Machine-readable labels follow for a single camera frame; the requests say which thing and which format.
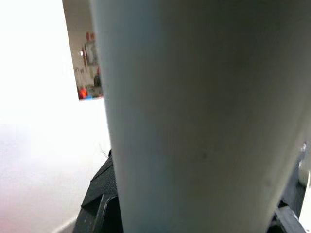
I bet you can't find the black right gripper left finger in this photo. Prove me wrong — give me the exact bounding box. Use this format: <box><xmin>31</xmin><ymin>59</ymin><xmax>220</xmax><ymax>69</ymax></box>
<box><xmin>72</xmin><ymin>148</ymin><xmax>125</xmax><ymax>233</ymax></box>

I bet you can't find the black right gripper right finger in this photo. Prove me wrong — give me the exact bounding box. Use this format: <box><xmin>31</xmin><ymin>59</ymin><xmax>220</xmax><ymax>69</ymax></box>
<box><xmin>267</xmin><ymin>155</ymin><xmax>307</xmax><ymax>233</ymax></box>

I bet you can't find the white plastic table leg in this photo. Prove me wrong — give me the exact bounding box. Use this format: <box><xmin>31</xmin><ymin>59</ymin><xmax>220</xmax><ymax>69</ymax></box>
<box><xmin>88</xmin><ymin>0</ymin><xmax>311</xmax><ymax>233</ymax></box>

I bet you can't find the framed wall picture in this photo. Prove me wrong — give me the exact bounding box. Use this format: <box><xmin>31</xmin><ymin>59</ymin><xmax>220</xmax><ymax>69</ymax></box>
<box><xmin>84</xmin><ymin>41</ymin><xmax>100</xmax><ymax>65</ymax></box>

